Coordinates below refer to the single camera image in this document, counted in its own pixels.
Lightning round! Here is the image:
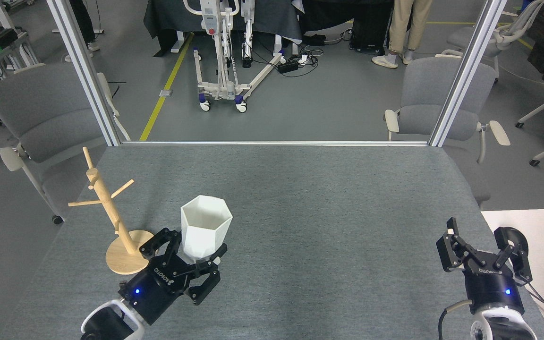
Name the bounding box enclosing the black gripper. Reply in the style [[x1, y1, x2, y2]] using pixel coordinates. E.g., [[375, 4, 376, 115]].
[[120, 228, 229, 326], [436, 218, 533, 315]]

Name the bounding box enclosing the white hexagonal cup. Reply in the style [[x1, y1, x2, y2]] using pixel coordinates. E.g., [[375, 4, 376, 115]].
[[180, 195, 233, 260]]

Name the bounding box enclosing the wooden cup rack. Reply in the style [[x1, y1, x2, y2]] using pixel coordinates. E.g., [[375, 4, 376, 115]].
[[68, 147, 157, 275]]

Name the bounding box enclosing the black computer mouse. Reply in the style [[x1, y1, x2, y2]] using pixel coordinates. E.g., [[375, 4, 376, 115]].
[[508, 228, 529, 259]]

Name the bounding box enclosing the grey chair with cream armrests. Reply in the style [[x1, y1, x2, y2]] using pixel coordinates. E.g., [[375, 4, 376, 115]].
[[0, 63, 131, 225], [384, 55, 511, 208]]

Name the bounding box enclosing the table with dark cloth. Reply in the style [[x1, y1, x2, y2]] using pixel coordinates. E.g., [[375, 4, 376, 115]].
[[143, 0, 303, 57]]

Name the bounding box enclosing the white stand on wheels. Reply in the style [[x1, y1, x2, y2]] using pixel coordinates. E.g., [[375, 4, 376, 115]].
[[183, 0, 288, 112]]

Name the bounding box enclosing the person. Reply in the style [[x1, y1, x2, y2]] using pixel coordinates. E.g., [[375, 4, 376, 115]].
[[66, 0, 100, 62], [372, 0, 435, 69]]

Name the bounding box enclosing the black case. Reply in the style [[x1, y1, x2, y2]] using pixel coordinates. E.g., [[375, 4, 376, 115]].
[[351, 17, 393, 52]]

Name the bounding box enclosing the silver frame crossbar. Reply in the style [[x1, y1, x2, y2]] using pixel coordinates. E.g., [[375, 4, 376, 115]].
[[121, 140, 429, 147]]

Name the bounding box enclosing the silver frame post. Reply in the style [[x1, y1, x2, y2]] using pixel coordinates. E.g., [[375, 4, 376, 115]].
[[429, 0, 508, 147], [47, 0, 121, 147]]

